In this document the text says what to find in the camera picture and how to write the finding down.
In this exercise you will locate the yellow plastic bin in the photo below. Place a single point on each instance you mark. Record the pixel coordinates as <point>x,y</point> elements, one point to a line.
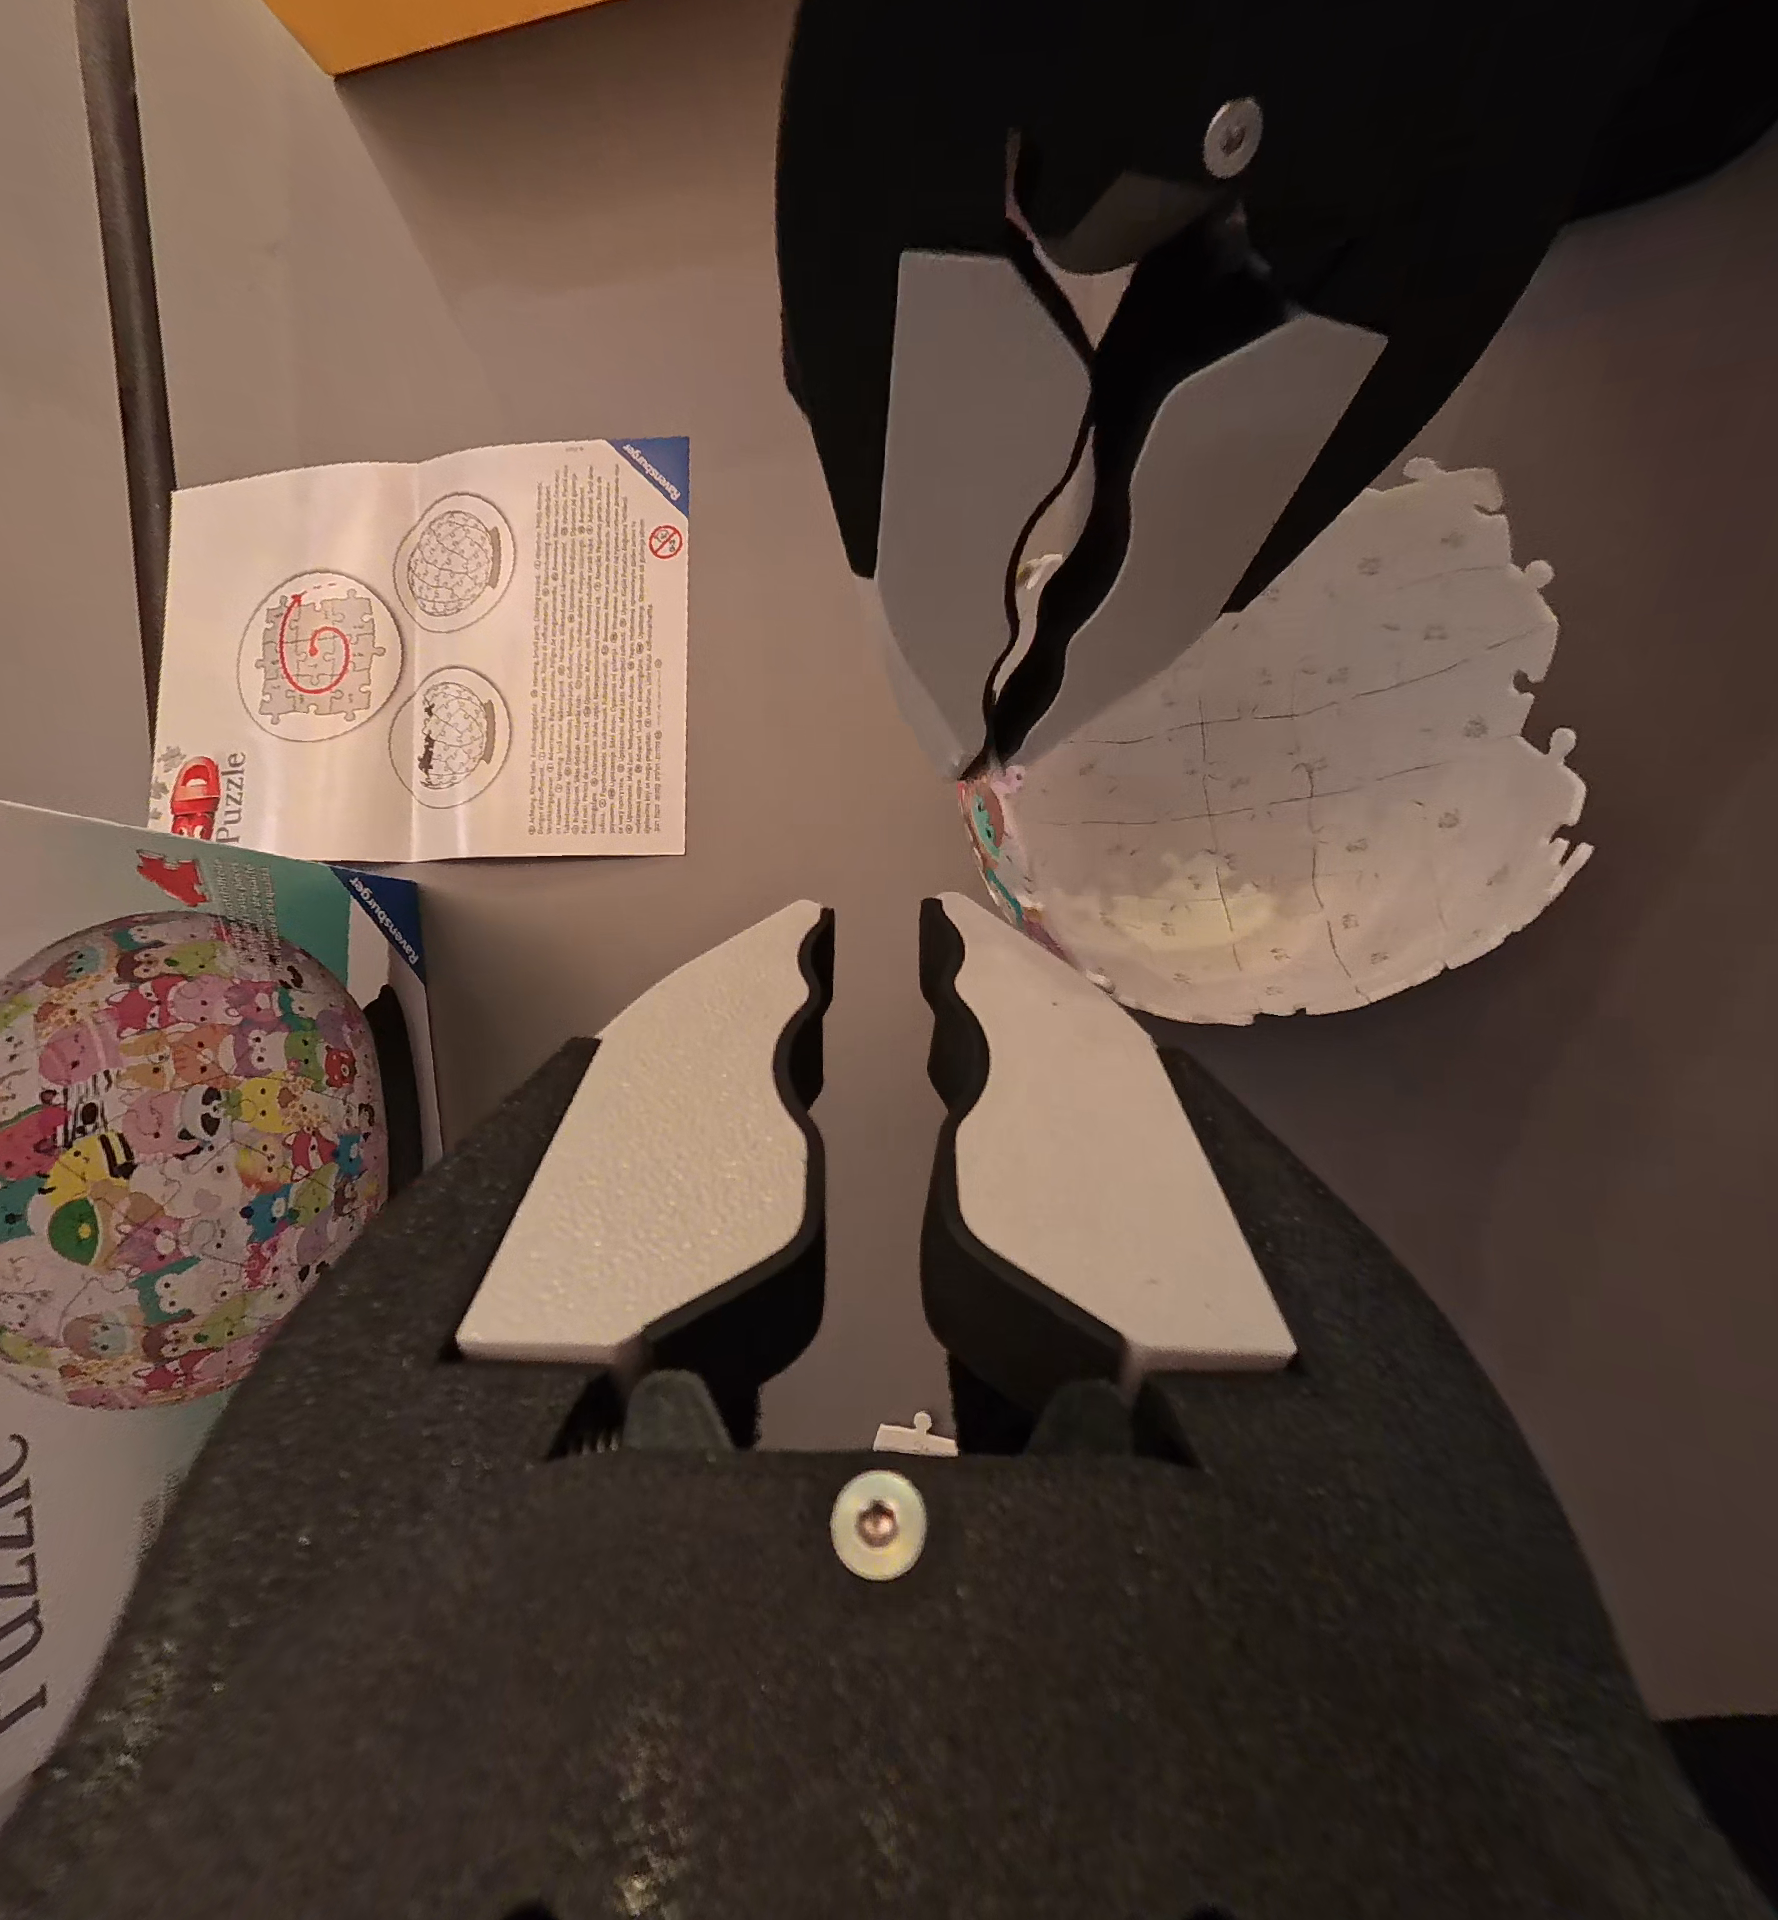
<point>379,31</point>

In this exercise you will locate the white instruction leaflet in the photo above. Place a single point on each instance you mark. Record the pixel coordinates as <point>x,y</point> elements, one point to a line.
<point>530,646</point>

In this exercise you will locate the partly built puzzle ball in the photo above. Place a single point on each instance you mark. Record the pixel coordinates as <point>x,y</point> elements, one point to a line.
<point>1324,782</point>

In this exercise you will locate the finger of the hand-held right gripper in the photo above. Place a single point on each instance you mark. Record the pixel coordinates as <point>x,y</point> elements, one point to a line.
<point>1219,476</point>
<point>947,476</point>

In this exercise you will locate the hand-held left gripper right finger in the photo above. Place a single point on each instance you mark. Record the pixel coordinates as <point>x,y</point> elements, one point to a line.
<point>1101,1186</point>

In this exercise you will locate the pile of white puzzle pieces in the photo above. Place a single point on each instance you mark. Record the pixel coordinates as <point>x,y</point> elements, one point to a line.
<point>913,1433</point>

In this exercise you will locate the colourful puzzle box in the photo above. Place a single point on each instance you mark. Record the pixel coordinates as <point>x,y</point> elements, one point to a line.
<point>108,1171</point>

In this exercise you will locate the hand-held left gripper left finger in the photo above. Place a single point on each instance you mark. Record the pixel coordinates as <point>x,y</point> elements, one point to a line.
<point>650,1186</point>

